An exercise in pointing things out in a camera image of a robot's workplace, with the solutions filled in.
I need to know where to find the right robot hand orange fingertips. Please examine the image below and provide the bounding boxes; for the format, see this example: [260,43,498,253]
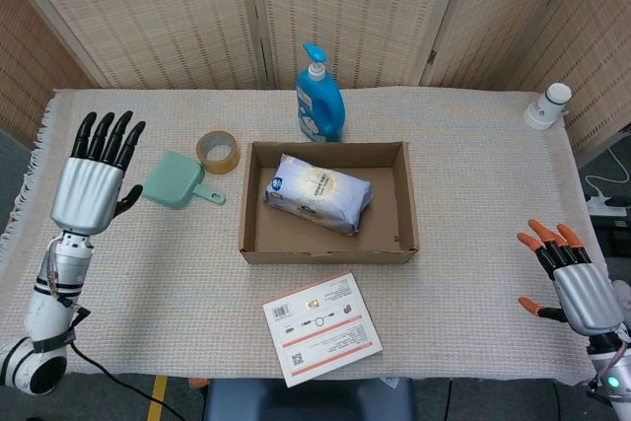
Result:
[516,218,625,339]

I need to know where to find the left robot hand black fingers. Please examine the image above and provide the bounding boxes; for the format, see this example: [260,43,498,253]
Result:
[49,110,148,237]

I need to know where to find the blue tissue paper pack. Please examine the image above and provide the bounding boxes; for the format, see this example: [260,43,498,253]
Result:
[264,153,374,238]

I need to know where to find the brown cardboard box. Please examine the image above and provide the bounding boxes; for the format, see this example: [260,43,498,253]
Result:
[238,140,421,266]

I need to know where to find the mint green plastic scoop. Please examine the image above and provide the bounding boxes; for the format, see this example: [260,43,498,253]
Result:
[142,149,228,212]

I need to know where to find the white power strip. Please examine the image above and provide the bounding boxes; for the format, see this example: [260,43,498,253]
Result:
[586,193,628,218]

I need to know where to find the tan packing tape roll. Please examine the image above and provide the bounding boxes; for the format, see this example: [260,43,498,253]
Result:
[195,130,242,175]

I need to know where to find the beige woven tablecloth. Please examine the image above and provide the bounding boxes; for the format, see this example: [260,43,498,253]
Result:
[0,87,600,386]

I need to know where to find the woven folding screen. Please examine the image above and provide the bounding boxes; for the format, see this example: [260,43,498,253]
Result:
[0,0,631,159]

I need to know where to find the blue detergent pump bottle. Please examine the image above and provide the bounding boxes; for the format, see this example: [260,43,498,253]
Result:
[295,41,346,144]

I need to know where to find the white orange product box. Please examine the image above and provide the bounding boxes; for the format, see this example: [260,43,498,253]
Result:
[261,271,385,388]

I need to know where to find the blue padded seat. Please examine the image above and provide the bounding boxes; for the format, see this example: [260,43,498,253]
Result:
[203,376,416,421]

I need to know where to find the white power cable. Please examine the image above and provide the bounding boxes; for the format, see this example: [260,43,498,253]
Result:
[584,144,631,201]

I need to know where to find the black cable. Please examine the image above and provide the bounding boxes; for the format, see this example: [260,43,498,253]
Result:
[67,307,189,421]

